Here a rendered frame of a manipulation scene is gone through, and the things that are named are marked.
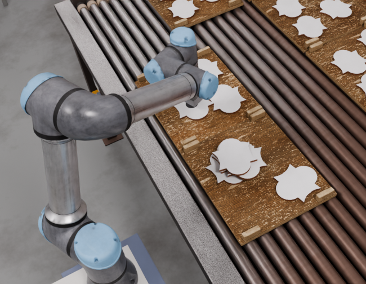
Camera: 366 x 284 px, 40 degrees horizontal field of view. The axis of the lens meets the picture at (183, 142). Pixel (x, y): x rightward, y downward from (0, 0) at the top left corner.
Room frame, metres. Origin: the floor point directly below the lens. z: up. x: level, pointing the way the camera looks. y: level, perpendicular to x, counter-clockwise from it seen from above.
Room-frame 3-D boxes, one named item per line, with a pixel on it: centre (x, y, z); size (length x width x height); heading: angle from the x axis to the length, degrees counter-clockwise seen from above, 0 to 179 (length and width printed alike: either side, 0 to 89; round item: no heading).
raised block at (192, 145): (1.08, -0.03, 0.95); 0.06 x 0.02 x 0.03; 109
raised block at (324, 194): (0.80, -0.41, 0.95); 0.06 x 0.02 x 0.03; 109
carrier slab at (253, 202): (0.94, -0.22, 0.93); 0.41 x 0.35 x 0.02; 19
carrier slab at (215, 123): (1.33, -0.08, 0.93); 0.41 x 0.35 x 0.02; 19
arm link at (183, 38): (1.17, -0.05, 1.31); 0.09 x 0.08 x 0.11; 134
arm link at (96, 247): (0.67, 0.28, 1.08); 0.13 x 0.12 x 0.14; 44
